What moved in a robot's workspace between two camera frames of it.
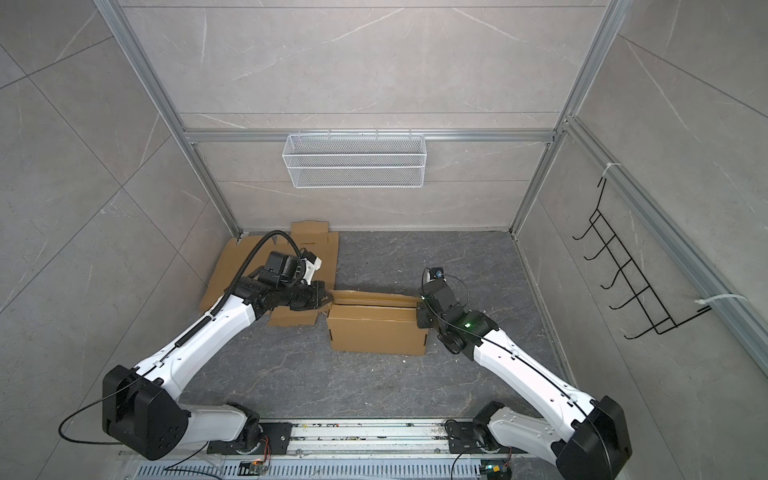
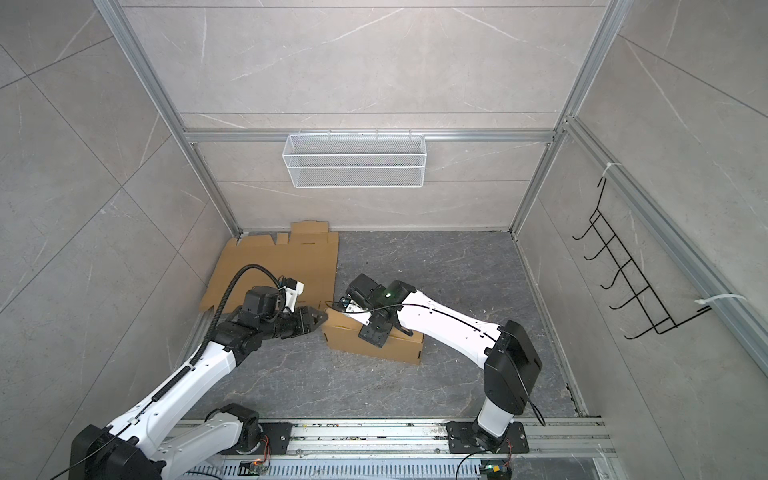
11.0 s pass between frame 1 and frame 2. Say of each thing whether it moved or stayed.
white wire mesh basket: stayed
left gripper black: moved
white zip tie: stayed
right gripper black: moved
